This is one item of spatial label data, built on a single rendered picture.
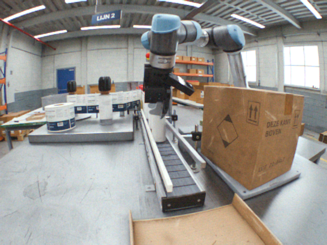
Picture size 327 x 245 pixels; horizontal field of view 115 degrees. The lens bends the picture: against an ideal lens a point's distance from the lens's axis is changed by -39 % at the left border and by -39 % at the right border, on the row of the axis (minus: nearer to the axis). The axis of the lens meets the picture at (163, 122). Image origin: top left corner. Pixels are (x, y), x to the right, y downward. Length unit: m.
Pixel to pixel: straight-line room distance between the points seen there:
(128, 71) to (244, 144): 8.28
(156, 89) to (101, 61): 8.25
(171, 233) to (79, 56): 8.81
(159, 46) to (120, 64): 8.23
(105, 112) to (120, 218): 0.74
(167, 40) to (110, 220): 0.46
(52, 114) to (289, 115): 1.08
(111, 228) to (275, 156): 0.46
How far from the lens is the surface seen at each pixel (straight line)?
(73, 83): 1.35
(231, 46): 0.86
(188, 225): 0.39
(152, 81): 0.51
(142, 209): 0.43
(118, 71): 8.63
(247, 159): 0.48
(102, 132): 0.90
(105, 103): 1.03
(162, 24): 0.43
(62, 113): 1.01
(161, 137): 0.70
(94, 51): 8.84
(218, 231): 0.39
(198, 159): 0.38
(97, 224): 0.41
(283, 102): 0.48
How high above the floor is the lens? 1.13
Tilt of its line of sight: 14 degrees down
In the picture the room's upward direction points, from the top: straight up
